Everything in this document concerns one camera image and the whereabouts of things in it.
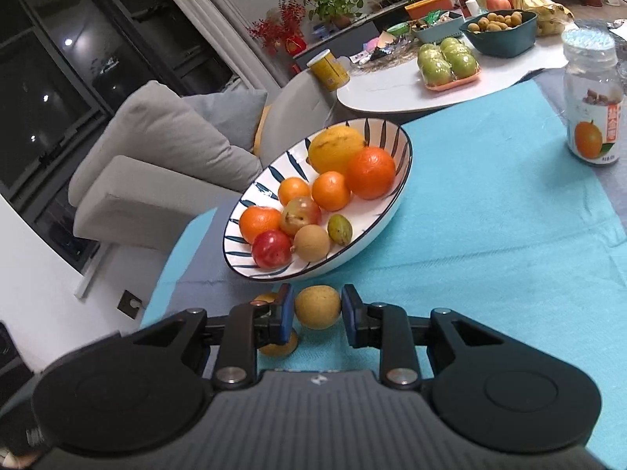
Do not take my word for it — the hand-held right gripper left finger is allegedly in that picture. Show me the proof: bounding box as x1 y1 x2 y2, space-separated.
130 284 295 389

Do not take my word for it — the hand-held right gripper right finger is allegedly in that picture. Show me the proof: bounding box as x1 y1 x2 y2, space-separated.
341 284 497 389

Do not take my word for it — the green kumquat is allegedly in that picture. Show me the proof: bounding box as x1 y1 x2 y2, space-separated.
327 213 353 246

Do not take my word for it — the white bowl with dark stripes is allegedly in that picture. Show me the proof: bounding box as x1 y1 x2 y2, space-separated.
221 117 413 282

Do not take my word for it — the small orange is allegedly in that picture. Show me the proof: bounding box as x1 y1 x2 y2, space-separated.
312 171 352 212
277 177 312 208

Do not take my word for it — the large orange mandarin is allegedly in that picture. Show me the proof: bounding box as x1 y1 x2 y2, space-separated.
346 147 397 201

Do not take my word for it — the yellow lemon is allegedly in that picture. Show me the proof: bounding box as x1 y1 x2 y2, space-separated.
307 126 367 174

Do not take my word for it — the teal and grey tablecloth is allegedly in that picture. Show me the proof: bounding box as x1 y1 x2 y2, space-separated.
140 20 627 470

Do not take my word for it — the beige sofa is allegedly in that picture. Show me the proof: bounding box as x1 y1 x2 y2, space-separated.
69 74 339 255

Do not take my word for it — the white oval table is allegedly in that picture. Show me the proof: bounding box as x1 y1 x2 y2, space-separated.
336 24 569 114

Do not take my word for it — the yellow can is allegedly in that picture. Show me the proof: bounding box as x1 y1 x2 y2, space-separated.
307 50 350 92

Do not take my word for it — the tray of wrappers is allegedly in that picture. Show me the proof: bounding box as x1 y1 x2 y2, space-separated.
350 29 417 67

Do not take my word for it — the pack of green apples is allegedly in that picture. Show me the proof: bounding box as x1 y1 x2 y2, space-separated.
417 38 482 94

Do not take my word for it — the red flower decoration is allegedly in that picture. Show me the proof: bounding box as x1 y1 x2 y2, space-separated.
247 0 309 57

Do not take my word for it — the grey television cabinet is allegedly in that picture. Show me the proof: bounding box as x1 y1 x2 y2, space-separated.
291 0 579 74

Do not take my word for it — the blue-grey container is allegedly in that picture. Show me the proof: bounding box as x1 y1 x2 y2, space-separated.
411 11 465 43

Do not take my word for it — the white curtain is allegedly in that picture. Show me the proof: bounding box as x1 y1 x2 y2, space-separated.
157 0 295 90

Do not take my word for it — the potted green plant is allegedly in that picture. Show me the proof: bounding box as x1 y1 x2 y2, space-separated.
308 0 363 30

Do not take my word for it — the dark teal bowl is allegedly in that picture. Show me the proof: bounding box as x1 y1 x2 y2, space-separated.
459 10 538 56

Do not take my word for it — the orange box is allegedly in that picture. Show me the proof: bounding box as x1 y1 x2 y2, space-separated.
404 0 455 21

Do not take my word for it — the glass jar with orange label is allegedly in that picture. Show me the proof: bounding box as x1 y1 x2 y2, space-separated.
562 28 624 167

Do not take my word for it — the pile of small longans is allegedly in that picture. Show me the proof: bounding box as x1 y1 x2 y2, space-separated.
468 11 525 33

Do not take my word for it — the dark window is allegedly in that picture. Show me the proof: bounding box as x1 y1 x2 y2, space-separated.
0 0 236 275

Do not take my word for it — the bunch of bananas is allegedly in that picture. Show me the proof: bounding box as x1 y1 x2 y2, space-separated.
514 0 575 36

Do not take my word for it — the grey wall plate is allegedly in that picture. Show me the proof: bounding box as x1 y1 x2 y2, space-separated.
118 290 146 319

